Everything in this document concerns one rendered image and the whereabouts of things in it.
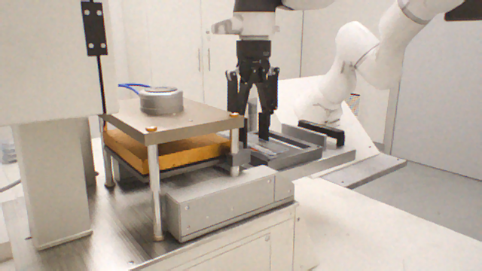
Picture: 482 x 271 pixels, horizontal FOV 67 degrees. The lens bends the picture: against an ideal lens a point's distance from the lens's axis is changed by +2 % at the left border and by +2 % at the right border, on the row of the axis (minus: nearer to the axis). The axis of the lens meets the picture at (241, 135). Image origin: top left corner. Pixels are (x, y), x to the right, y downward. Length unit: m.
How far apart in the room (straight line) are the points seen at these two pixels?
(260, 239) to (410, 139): 3.27
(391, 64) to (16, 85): 1.01
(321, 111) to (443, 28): 2.43
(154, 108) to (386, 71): 0.79
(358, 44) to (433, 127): 2.59
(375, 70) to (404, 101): 2.62
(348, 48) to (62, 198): 0.95
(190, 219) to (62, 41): 0.31
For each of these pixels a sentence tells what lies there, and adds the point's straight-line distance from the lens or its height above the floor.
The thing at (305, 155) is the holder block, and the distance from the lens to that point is 0.80.
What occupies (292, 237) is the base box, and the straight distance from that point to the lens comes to 0.75.
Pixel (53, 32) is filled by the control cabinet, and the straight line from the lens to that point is 0.46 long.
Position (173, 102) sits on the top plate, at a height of 1.13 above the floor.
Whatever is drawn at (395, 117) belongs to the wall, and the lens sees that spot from 3.90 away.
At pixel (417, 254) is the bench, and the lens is 0.98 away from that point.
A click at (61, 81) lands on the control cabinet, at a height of 1.20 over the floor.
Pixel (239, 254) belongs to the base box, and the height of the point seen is 0.87.
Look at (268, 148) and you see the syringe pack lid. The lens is 0.78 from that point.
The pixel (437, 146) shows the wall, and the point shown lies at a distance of 3.77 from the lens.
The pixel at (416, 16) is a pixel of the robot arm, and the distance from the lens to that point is 1.14.
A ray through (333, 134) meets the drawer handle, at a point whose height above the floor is 1.00.
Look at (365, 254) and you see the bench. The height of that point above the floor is 0.75.
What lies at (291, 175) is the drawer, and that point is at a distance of 0.77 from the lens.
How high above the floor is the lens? 1.25
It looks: 17 degrees down
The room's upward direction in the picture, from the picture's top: straight up
